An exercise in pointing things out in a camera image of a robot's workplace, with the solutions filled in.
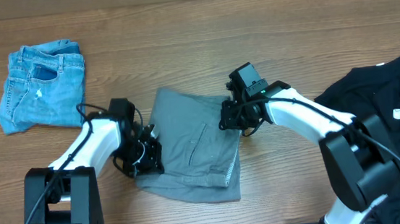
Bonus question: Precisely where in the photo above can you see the grey cotton shorts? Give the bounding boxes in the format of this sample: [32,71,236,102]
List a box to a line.
[135,87,241,203]

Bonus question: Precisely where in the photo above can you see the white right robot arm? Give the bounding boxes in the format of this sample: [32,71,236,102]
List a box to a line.
[218,63,400,224]

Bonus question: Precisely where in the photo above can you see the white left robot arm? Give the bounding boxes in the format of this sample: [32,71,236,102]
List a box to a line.
[24,98,164,224]

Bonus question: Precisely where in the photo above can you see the folded blue denim shorts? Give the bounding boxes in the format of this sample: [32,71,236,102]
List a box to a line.
[0,39,85,134]

